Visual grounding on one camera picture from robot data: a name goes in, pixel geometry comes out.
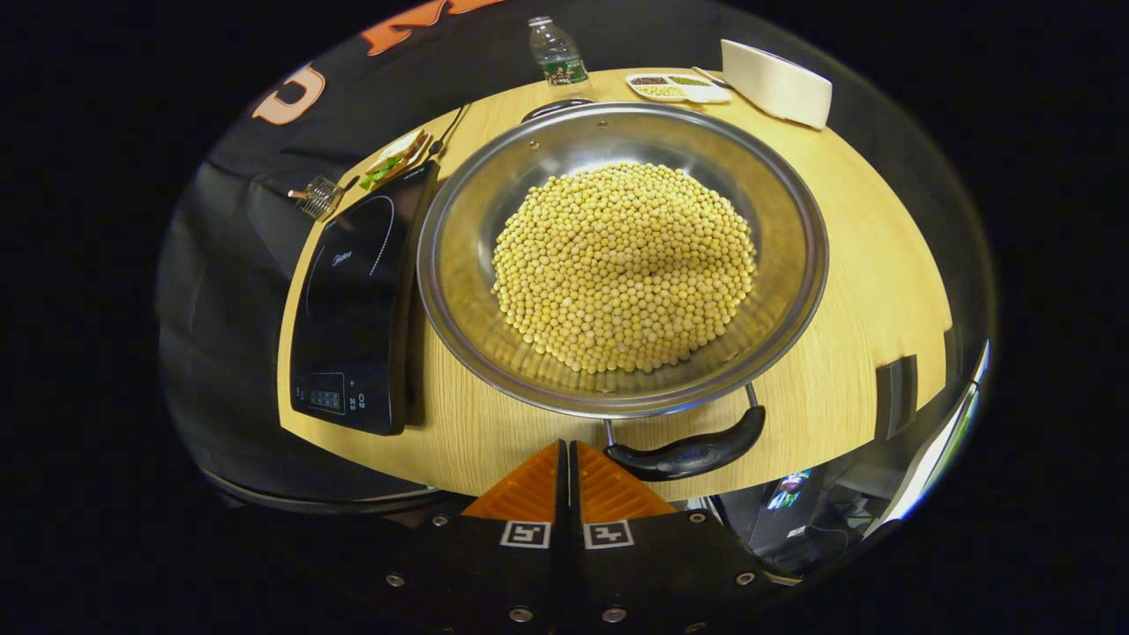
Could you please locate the white toaster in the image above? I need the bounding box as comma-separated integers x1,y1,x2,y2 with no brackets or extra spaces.
721,39,834,131

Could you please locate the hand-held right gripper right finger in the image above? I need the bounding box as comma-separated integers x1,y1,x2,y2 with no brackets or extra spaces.
570,439,796,635

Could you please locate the black induction cooktop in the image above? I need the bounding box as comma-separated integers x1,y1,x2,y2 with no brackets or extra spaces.
289,161,440,437

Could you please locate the pile of yellow soybeans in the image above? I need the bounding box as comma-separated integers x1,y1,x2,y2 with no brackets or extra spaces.
491,161,759,375

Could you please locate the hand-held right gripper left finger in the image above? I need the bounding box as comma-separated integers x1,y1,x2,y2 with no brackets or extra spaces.
370,439,571,635

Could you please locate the black power cable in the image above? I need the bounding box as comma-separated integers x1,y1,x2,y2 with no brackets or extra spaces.
428,103,473,161

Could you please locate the stainless steel pot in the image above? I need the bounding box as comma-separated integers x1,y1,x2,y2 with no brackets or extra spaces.
416,99,830,483

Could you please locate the white divided dish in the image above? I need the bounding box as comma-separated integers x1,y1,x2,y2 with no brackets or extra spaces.
626,72,733,105

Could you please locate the clear plastic water bottle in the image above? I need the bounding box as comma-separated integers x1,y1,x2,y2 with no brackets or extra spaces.
527,16,590,87

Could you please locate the sandwich with lettuce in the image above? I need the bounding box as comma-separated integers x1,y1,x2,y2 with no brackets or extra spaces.
357,131,433,191

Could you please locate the black table edge clamp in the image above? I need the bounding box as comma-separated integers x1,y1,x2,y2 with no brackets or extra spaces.
875,355,919,440

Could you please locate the small wire basket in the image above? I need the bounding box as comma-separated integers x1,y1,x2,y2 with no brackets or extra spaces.
288,175,358,220

